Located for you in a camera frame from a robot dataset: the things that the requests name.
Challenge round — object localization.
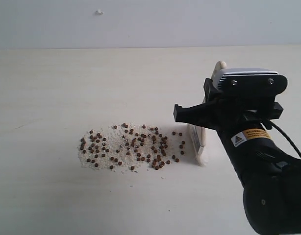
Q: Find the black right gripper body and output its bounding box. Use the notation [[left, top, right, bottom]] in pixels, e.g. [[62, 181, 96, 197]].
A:
[[174, 78, 283, 132]]

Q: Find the wooden paint brush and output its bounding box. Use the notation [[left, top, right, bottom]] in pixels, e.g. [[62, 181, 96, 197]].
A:
[[187, 61, 226, 166]]

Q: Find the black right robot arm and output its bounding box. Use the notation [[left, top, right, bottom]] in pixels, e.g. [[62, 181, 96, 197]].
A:
[[174, 75, 301, 235]]

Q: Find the pile of beans and rice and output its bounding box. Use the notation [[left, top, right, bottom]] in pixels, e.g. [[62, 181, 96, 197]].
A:
[[77, 122, 190, 172]]

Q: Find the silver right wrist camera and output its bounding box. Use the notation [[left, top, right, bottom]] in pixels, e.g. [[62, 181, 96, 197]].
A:
[[212, 68, 288, 98]]

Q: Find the small white wall plug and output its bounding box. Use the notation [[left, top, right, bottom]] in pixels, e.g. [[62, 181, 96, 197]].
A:
[[95, 9, 104, 15]]

